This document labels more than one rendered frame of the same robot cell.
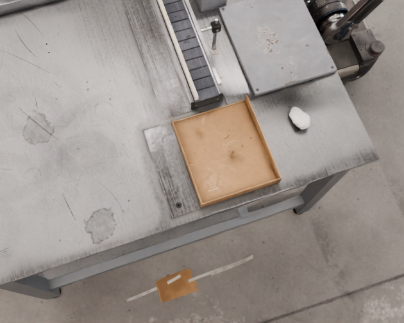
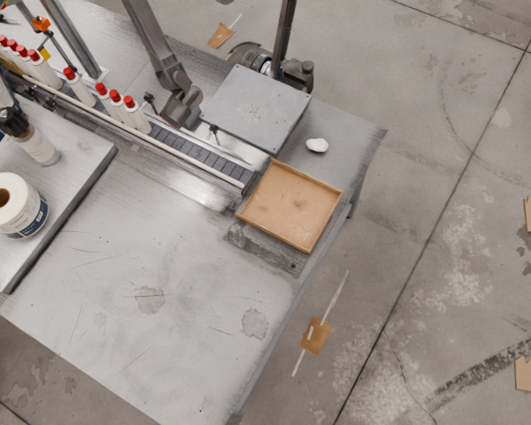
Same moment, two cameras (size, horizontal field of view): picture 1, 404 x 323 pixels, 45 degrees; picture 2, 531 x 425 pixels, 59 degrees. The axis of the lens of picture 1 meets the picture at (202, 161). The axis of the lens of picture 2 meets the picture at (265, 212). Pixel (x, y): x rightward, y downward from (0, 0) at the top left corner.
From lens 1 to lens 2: 0.33 m
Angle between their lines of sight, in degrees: 9
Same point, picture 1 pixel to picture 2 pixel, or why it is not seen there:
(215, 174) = (297, 226)
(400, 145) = (372, 118)
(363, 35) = (292, 65)
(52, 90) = (134, 265)
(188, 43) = (201, 155)
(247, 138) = (297, 185)
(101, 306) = (277, 397)
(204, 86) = (239, 174)
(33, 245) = (221, 379)
